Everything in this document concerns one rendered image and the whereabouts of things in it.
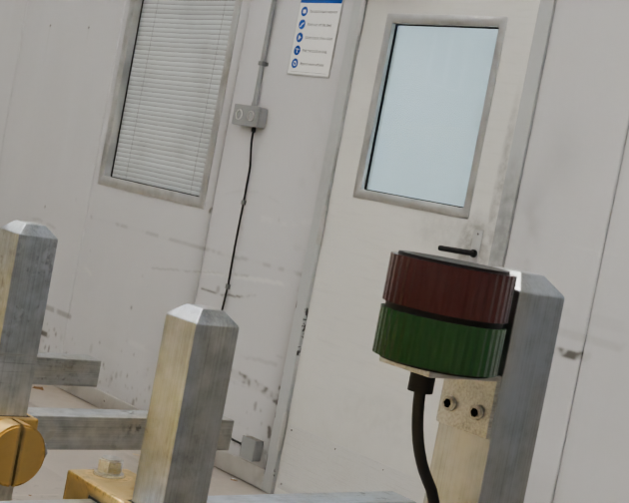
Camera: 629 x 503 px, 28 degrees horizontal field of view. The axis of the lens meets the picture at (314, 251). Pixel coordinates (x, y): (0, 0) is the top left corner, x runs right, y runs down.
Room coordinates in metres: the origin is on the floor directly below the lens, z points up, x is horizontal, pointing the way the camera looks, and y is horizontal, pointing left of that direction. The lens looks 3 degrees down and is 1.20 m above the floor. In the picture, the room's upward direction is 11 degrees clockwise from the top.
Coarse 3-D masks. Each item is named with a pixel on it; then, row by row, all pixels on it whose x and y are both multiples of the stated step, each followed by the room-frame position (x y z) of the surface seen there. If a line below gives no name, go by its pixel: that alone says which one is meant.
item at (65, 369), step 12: (36, 360) 1.32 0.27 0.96; (48, 360) 1.33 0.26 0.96; (60, 360) 1.34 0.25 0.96; (72, 360) 1.35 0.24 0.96; (84, 360) 1.36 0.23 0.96; (96, 360) 1.37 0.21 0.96; (36, 372) 1.32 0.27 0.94; (48, 372) 1.33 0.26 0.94; (60, 372) 1.34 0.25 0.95; (72, 372) 1.35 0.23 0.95; (84, 372) 1.36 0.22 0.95; (96, 372) 1.37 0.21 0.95; (48, 384) 1.34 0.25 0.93; (60, 384) 1.34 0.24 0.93; (72, 384) 1.35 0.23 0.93; (84, 384) 1.36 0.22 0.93; (96, 384) 1.37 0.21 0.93
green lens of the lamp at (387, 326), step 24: (384, 312) 0.58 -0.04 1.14; (384, 336) 0.57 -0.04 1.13; (408, 336) 0.56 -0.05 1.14; (432, 336) 0.56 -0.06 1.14; (456, 336) 0.56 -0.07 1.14; (480, 336) 0.56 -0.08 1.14; (504, 336) 0.58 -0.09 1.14; (408, 360) 0.56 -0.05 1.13; (432, 360) 0.56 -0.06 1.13; (456, 360) 0.56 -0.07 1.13; (480, 360) 0.56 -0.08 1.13
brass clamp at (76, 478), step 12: (72, 480) 0.85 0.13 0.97; (84, 480) 0.84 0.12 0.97; (96, 480) 0.84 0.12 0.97; (108, 480) 0.85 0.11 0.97; (120, 480) 0.85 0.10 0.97; (132, 480) 0.86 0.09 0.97; (72, 492) 0.85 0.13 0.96; (84, 492) 0.84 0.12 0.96; (96, 492) 0.83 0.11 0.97; (108, 492) 0.82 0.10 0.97; (120, 492) 0.82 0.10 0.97; (132, 492) 0.83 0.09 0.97
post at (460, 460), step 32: (544, 288) 0.61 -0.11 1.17; (512, 320) 0.59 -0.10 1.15; (544, 320) 0.61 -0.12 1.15; (512, 352) 0.60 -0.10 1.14; (544, 352) 0.61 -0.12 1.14; (512, 384) 0.60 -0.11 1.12; (544, 384) 0.61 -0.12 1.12; (512, 416) 0.60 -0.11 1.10; (448, 448) 0.61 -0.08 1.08; (480, 448) 0.60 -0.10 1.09; (512, 448) 0.60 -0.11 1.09; (448, 480) 0.61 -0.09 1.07; (480, 480) 0.59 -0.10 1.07; (512, 480) 0.61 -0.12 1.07
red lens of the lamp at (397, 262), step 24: (408, 264) 0.57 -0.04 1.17; (432, 264) 0.56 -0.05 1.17; (384, 288) 0.58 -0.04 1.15; (408, 288) 0.56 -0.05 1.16; (432, 288) 0.56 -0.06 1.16; (456, 288) 0.56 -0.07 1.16; (480, 288) 0.56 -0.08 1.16; (504, 288) 0.57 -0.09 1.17; (432, 312) 0.56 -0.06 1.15; (456, 312) 0.56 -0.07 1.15; (480, 312) 0.56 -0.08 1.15; (504, 312) 0.57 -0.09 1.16
